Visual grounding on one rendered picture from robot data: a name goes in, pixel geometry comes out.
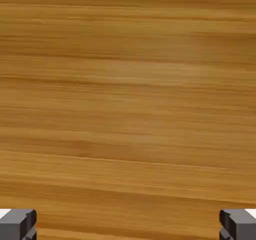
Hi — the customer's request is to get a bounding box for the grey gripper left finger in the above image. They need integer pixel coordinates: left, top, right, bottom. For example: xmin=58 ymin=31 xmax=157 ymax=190
xmin=0 ymin=208 xmax=38 ymax=240

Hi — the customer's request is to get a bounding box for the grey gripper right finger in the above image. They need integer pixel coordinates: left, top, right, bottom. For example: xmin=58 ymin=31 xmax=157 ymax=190
xmin=218 ymin=208 xmax=256 ymax=240

